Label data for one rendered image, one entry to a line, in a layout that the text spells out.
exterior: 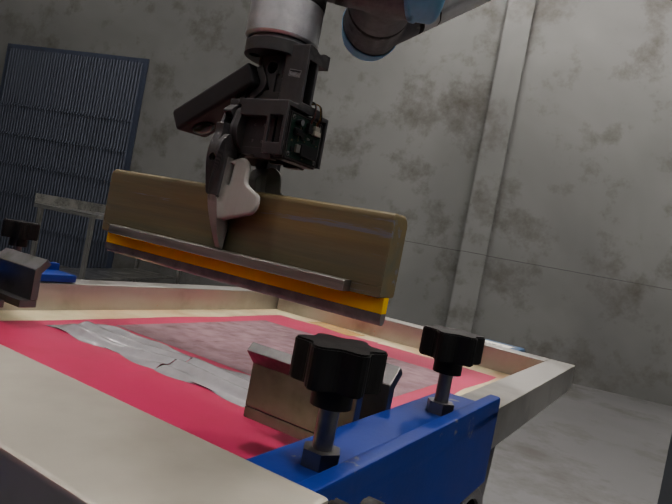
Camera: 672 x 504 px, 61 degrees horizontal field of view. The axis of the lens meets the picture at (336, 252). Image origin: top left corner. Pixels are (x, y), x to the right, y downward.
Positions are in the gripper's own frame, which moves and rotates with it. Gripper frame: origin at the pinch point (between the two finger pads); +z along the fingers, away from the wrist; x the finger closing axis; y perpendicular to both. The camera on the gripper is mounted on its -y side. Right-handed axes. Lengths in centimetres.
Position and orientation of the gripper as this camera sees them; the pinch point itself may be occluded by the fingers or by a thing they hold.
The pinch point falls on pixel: (230, 237)
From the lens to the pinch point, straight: 61.4
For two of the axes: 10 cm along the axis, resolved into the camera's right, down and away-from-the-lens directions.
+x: 5.1, 0.8, 8.6
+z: -1.8, 9.8, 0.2
